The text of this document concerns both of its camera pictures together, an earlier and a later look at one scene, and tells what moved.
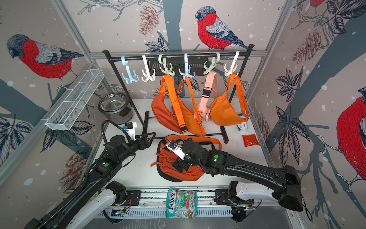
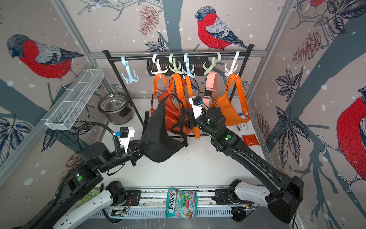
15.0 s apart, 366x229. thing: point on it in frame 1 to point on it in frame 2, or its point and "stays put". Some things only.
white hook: [148, 76] to [159, 71]
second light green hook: [214, 61] stays put
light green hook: [167, 71] to [177, 69]
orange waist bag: [175, 122] to [177, 87]
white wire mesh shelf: [75, 99] stays put
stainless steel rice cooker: [116, 107] stays put
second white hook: [232, 68] stays put
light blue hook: [129, 80] stays put
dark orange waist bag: [165, 158] to [177, 118]
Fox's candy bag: [181, 203] stays put
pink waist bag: [210, 92] stays put
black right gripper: [178, 161] to [192, 122]
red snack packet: [250, 140] stays put
